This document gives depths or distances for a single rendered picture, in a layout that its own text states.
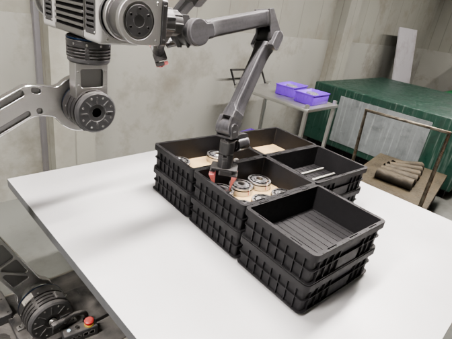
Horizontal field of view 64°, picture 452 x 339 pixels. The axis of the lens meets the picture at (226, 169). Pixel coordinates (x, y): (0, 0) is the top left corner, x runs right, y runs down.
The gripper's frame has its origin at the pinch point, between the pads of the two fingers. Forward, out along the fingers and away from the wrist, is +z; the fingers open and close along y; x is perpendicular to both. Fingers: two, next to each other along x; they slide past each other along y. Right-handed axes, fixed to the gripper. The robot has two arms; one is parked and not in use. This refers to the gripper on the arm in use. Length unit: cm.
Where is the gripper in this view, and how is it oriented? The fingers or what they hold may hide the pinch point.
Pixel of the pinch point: (221, 186)
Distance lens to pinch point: 142.0
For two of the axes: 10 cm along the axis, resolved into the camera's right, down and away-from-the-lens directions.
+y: -9.9, -1.5, 0.4
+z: -1.2, 9.0, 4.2
